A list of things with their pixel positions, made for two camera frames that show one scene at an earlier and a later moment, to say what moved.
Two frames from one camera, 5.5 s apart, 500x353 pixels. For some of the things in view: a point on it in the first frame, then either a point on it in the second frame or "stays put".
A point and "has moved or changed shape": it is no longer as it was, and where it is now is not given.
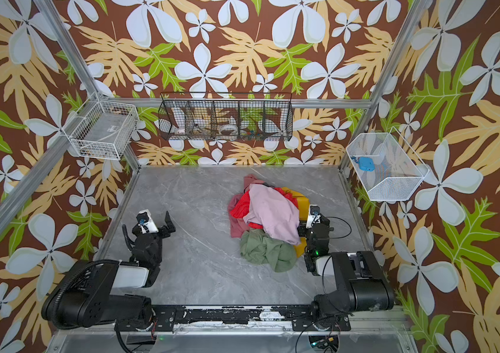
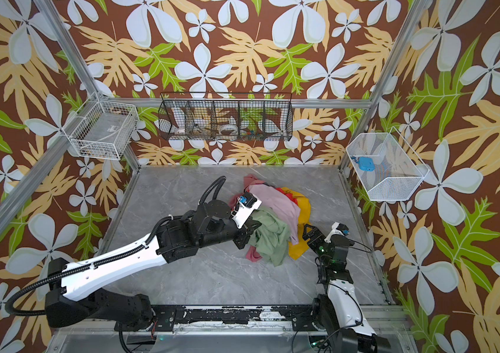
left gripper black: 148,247 -> 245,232
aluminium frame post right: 418,11 stays put
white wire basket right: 386,167 stays put
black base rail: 165,318 stays put
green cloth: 257,247 has moved or changed shape
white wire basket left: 102,129 stays put
